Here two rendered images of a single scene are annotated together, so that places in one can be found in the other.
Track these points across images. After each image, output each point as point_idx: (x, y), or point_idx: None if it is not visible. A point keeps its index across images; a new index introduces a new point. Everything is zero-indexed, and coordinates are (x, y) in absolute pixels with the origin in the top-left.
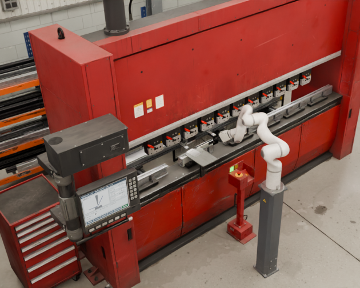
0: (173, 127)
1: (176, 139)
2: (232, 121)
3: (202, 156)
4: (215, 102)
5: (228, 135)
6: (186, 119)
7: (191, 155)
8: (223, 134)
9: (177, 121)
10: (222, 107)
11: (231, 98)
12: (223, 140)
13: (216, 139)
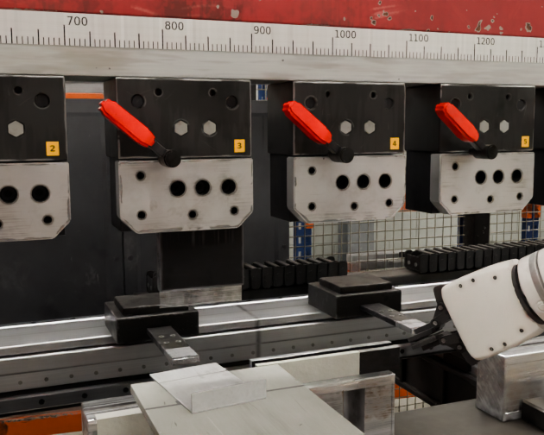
0: None
1: (16, 188)
2: None
3: (256, 415)
4: (424, 13)
5: (517, 287)
6: (140, 34)
7: (166, 399)
8: (479, 289)
9: (34, 12)
10: (480, 85)
11: None
12: (473, 342)
13: (421, 335)
